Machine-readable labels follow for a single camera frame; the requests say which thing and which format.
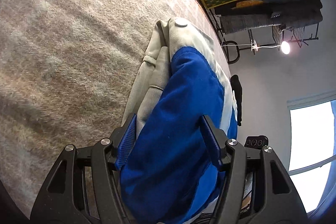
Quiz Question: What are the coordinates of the window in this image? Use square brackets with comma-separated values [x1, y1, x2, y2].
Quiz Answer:
[288, 91, 335, 213]

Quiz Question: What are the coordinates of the black metal clothes rack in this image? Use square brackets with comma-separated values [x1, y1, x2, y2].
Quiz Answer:
[197, 0, 319, 48]

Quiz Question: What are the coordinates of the white clip desk lamp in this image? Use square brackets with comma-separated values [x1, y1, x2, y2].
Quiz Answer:
[221, 40, 291, 55]

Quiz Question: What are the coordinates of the hanging grey plaid coat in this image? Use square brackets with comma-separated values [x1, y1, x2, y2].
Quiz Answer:
[215, 0, 323, 34]

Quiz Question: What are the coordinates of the folded black garment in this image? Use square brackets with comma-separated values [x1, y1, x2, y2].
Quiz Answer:
[230, 75, 243, 126]

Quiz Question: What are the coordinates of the white and blue jacket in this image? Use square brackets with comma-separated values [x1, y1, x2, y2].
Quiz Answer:
[120, 18, 238, 223]

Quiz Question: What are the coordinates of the plaid bed blanket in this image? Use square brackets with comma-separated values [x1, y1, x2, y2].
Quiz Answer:
[1, 0, 217, 216]

